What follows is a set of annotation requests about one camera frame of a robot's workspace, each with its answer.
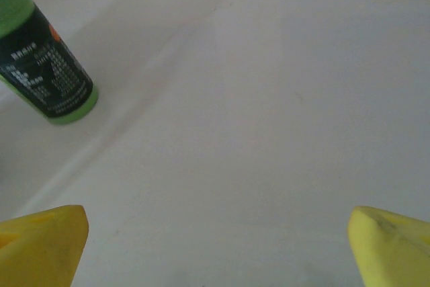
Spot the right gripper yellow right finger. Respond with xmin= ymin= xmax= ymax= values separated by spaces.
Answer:
xmin=347 ymin=205 xmax=430 ymax=287

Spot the green bottle with black label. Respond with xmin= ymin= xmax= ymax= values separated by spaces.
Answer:
xmin=0 ymin=0 xmax=100 ymax=127

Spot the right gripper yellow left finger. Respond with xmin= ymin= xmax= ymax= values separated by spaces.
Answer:
xmin=0 ymin=204 xmax=90 ymax=287

